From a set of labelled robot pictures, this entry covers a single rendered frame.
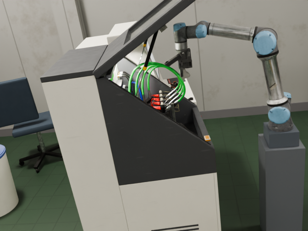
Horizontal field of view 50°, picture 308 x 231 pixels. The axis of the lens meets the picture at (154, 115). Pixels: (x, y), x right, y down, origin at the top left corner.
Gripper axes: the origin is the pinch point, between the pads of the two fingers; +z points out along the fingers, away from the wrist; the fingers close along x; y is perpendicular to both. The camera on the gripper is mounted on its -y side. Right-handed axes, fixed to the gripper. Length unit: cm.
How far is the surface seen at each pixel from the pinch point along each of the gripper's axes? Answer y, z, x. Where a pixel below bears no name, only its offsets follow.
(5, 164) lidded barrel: -169, 80, 74
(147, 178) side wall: -29, 45, -36
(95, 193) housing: -61, 50, -36
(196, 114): 9.0, 31.2, 16.2
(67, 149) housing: -70, 19, -36
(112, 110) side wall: -41, -1, -36
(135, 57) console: -28.6, -11.3, 33.8
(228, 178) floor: 40, 126, 70
